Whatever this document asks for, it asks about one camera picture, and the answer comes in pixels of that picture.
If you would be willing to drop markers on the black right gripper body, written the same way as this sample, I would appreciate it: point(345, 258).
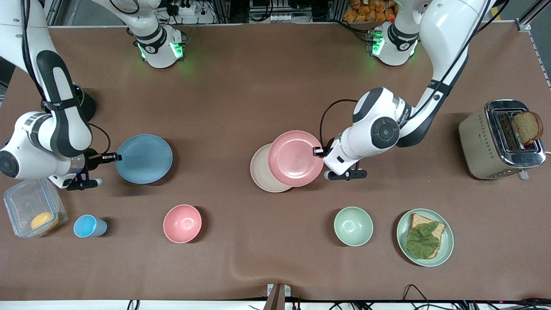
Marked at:
point(92, 157)

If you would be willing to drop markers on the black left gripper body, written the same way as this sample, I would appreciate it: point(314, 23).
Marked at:
point(329, 148)

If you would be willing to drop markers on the pink plate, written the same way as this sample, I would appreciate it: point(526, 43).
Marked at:
point(295, 158)

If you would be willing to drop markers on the blue plate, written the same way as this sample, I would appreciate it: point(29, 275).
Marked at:
point(144, 159)

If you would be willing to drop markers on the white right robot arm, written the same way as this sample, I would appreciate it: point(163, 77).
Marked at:
point(64, 125)

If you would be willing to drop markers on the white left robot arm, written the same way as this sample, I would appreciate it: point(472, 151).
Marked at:
point(379, 129)

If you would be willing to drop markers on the beige plate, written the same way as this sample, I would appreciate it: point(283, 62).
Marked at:
point(260, 172)

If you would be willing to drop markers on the blue cup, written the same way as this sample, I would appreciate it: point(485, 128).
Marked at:
point(88, 226)

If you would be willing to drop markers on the yellow round food item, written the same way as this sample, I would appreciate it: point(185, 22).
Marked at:
point(44, 221)

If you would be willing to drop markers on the clear container with blue seal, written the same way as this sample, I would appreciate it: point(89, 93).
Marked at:
point(26, 202)

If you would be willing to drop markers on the green bowl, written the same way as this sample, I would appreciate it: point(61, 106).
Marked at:
point(353, 226)

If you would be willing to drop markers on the pink bowl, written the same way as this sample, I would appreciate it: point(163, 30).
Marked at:
point(182, 223)

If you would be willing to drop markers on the bread slice under lettuce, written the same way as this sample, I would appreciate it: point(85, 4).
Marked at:
point(419, 219)

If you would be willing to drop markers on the green lettuce leaf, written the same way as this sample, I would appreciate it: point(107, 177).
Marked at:
point(422, 241)

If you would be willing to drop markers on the white power strip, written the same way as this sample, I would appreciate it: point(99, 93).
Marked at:
point(282, 18)
point(186, 8)

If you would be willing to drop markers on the bag of orange buns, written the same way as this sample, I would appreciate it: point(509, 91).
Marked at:
point(370, 10)

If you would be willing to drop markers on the green plate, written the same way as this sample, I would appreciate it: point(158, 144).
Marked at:
point(445, 245)

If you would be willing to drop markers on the beige and chrome toaster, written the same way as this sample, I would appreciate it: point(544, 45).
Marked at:
point(482, 142)

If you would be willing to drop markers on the brown bread slice in toaster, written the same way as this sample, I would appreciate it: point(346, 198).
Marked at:
point(527, 127)

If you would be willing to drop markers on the aluminium frame post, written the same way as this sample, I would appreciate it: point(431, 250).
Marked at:
point(523, 23)
point(54, 13)

